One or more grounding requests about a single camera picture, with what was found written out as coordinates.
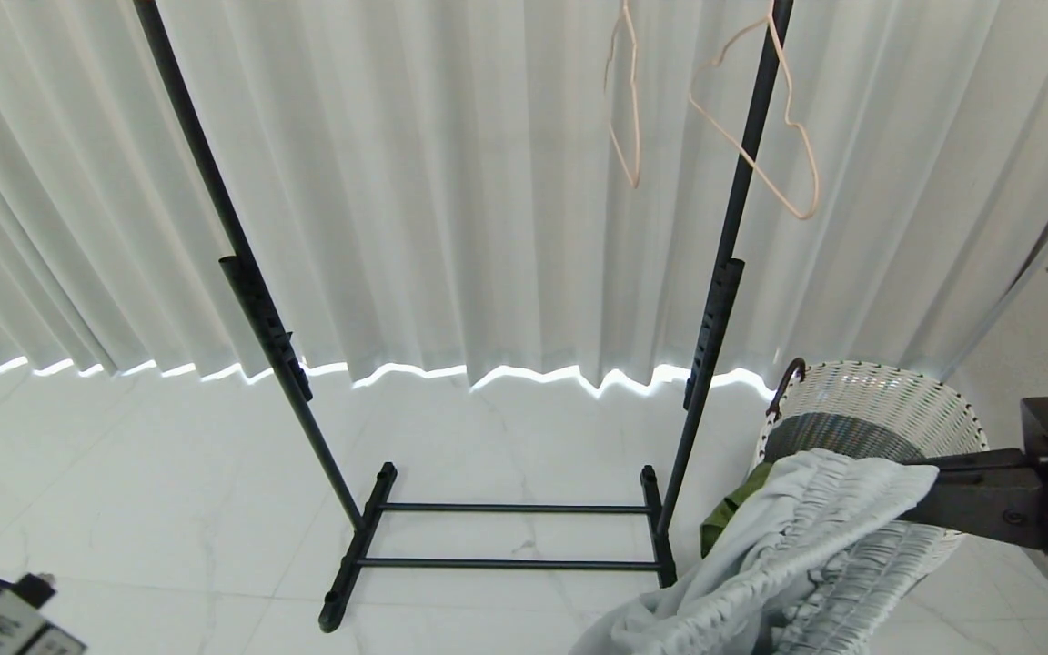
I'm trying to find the pale grey shorts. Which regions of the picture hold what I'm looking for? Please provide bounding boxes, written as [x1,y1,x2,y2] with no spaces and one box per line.
[569,448,966,655]

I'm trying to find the pink clothes hanger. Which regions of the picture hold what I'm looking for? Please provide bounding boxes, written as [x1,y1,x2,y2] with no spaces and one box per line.
[688,0,821,222]
[604,0,643,191]

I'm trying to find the white laundry basket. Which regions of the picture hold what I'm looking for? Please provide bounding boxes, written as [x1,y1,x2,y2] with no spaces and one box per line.
[750,359,989,569]

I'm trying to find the black clothes rack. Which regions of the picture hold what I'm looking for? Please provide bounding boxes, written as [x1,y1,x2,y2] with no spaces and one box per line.
[131,0,796,635]

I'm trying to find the green garment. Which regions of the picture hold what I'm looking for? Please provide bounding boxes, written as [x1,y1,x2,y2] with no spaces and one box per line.
[700,459,775,558]

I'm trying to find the white curtain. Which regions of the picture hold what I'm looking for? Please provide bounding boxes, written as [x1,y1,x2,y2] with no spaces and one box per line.
[0,0,1048,394]

